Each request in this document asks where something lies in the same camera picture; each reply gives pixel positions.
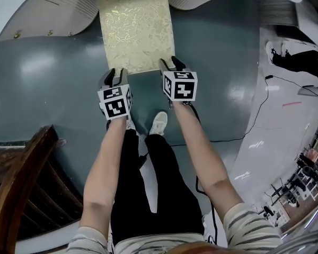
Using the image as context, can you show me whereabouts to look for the grey swivel chair base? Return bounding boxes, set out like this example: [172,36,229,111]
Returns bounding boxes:
[298,85,318,99]

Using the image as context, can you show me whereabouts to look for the black trousers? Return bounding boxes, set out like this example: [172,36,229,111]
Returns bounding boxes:
[110,128,205,246]

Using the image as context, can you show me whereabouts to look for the cream striped shirt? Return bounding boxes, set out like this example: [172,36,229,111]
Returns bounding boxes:
[67,202,281,254]

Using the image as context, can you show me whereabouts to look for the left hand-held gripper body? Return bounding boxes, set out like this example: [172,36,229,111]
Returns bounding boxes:
[97,71,134,121]

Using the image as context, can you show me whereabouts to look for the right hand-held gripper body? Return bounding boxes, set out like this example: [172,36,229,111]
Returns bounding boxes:
[163,69,198,111]

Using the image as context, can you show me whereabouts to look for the black floor cable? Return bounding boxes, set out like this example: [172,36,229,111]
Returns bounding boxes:
[169,74,275,147]

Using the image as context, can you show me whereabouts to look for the cream upholstered stool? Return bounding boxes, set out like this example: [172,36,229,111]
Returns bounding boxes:
[96,0,175,76]

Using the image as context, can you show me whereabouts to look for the person's left forearm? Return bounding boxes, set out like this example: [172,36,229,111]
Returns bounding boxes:
[79,117,130,231]

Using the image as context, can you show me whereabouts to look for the person's right forearm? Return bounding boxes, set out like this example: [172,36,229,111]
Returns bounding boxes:
[172,101,244,214]

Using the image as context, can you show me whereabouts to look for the person's right white shoe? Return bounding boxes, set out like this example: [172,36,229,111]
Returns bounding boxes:
[148,112,168,137]

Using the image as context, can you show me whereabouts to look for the white kidney-shaped desk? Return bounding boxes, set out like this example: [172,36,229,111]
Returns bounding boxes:
[0,0,311,42]

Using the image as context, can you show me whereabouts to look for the dark wooden chair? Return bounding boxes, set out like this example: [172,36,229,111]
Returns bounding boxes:
[0,124,83,254]

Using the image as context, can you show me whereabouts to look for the black metal stand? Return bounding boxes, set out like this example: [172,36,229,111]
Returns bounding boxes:
[264,177,308,207]

